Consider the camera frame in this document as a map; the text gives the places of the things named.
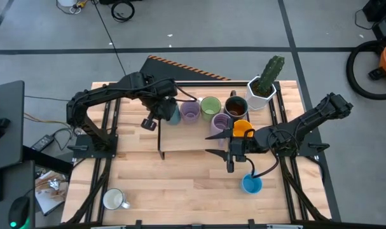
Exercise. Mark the orange faceted mug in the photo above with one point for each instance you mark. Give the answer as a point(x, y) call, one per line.
point(242, 127)

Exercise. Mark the black equipment case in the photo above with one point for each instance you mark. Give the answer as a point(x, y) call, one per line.
point(383, 9)

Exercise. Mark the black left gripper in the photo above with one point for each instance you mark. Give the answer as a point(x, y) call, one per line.
point(162, 106)

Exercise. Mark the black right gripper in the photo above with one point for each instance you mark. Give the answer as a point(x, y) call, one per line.
point(240, 148)

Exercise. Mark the yellow plug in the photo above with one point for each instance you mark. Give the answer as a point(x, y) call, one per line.
point(81, 4)

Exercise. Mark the open cardboard box papers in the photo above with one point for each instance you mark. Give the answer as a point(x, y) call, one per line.
point(49, 197)

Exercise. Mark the purple ribbed mug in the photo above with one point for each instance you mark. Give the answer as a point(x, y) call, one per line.
point(190, 112)
point(218, 122)

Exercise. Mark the light blue faceted mug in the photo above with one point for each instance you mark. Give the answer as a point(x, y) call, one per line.
point(251, 186)

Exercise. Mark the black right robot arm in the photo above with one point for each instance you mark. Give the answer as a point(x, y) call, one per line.
point(307, 121)

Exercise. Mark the green ribbed mug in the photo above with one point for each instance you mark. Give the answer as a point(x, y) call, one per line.
point(210, 108)

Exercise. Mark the blue brown speckled mug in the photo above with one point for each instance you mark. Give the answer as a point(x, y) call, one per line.
point(236, 106)

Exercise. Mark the black box grey screen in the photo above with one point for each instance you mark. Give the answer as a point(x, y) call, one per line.
point(385, 28)

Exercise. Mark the black aluminium rig frame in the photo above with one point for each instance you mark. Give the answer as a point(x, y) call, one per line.
point(211, 84)

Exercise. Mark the black power adapter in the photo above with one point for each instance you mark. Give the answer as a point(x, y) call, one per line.
point(42, 143)

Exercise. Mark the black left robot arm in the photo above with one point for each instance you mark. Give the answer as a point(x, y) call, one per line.
point(100, 93)

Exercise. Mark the white bucket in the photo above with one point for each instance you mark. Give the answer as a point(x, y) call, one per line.
point(67, 2)

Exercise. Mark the black computer mouse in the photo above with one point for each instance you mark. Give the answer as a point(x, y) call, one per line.
point(18, 211)

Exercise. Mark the wooden shelf riser black legs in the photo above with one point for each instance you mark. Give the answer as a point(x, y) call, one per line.
point(186, 140)

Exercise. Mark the white hexagonal planter pot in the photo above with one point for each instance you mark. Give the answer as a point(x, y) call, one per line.
point(254, 100)

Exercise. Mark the green cactus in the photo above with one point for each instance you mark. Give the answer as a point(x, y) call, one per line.
point(270, 74)

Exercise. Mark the black mat orange striped edge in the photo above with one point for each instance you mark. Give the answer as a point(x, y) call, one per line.
point(167, 68)

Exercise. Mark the white blue patterned mug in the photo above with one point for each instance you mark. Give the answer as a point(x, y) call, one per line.
point(113, 199)

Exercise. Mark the black desk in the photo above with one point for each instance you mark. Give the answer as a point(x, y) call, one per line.
point(8, 152)
point(17, 184)

